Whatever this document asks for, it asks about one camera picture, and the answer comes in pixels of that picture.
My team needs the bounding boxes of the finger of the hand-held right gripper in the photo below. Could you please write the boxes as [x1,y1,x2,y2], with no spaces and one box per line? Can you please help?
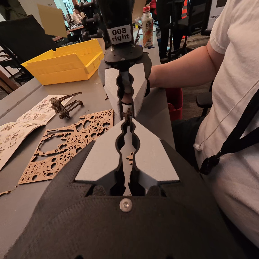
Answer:
[104,67,124,120]
[127,62,148,119]

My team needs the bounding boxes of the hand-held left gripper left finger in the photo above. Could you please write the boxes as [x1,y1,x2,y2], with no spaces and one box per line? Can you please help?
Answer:
[74,119,127,196]

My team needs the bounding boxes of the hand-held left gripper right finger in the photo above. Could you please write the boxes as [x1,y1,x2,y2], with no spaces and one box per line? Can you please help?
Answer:
[128,119,180,196]

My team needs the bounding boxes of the small dark wooden gear part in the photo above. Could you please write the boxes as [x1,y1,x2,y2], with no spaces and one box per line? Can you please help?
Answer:
[123,108,132,127]

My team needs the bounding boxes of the person's right forearm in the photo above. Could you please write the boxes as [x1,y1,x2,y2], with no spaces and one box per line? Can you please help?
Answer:
[149,43,225,89]

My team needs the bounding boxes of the laser-cut wooden parts sheet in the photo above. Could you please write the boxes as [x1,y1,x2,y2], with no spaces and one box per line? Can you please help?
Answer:
[18,109,115,184]

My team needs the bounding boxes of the partly built wooden model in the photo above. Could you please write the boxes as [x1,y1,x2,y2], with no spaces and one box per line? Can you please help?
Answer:
[50,92,83,120]

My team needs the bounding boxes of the person's right hand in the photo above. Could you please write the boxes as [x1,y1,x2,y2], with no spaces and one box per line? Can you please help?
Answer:
[122,87,133,103]

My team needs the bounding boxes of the black dumbbell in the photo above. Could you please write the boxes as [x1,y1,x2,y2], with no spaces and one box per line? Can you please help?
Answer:
[81,13,101,26]
[83,29,104,42]

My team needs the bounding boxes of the juice bottle with red cap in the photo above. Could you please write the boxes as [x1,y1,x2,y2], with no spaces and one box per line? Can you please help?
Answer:
[141,6,153,48]

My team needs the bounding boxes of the person's dark trousers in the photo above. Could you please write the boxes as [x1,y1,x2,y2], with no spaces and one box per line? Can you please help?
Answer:
[172,116,205,170]

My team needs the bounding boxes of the red plastic bin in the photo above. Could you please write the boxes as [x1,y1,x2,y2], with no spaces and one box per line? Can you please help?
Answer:
[165,87,183,122]

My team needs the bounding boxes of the brown wooden table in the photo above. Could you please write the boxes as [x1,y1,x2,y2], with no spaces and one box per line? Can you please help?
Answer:
[52,25,84,42]

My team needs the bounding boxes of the yellow plastic bin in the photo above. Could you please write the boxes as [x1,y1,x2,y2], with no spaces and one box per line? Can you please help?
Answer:
[21,39,104,86]

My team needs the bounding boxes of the black swivel chair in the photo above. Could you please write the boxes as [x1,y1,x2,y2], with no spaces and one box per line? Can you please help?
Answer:
[168,0,205,59]

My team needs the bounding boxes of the black office chair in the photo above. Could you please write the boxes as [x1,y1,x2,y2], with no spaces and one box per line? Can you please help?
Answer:
[196,81,214,117]

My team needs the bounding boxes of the tan cardboard panel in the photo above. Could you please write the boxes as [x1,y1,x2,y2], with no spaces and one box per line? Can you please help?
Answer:
[37,4,68,38]

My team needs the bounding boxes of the open instruction booklet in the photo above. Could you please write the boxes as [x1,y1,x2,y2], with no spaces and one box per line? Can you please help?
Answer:
[0,94,75,170]

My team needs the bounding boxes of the white sign board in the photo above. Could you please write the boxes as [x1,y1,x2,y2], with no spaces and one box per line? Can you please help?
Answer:
[206,0,227,30]

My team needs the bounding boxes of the black mesh chair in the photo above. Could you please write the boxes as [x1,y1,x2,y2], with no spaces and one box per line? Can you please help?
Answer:
[0,15,58,81]

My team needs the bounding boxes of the thin white cord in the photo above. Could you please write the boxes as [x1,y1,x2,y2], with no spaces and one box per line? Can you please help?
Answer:
[193,80,259,152]

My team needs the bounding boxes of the black shoulder strap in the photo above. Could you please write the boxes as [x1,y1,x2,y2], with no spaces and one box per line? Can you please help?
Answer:
[198,95,259,175]

